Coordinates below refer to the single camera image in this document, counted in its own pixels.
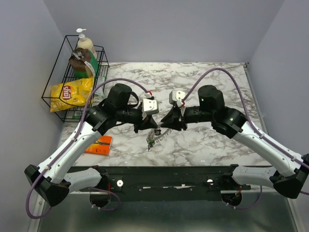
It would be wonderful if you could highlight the key with green tag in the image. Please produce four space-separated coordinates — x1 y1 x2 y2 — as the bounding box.
148 141 155 151

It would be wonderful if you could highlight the brown and green bag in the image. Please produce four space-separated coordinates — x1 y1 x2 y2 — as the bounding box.
69 48 98 79

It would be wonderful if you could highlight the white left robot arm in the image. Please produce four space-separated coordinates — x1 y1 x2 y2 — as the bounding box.
25 84 159 207

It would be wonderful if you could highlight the black wire basket rack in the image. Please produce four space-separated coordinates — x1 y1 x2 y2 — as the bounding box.
41 35 110 123

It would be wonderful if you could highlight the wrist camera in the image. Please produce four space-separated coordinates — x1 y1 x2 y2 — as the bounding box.
169 90 186 108
142 91 159 116

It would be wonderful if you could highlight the metal numbered key ring disc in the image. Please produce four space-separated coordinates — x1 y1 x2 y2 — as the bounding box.
146 129 172 144

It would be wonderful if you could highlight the orange razor package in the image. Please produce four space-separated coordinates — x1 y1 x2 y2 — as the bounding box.
85 136 112 156

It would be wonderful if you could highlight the pump lotion bottle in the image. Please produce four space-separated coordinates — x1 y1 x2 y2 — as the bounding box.
76 28 98 58

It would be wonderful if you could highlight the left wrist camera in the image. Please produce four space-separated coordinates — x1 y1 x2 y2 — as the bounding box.
142 91 159 116

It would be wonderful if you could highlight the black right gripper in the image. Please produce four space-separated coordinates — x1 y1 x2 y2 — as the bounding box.
160 105 214 132

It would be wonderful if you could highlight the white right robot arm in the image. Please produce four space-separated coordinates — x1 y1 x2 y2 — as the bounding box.
161 85 309 199

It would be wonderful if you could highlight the yellow Lays chips bag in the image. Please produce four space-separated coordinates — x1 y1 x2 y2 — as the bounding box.
50 76 94 113

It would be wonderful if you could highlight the green white packet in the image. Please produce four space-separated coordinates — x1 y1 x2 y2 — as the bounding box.
72 76 108 119

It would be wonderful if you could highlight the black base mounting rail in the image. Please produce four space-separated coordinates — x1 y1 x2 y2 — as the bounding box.
79 165 252 203

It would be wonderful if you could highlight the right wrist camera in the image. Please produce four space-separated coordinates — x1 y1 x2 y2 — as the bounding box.
169 90 186 108

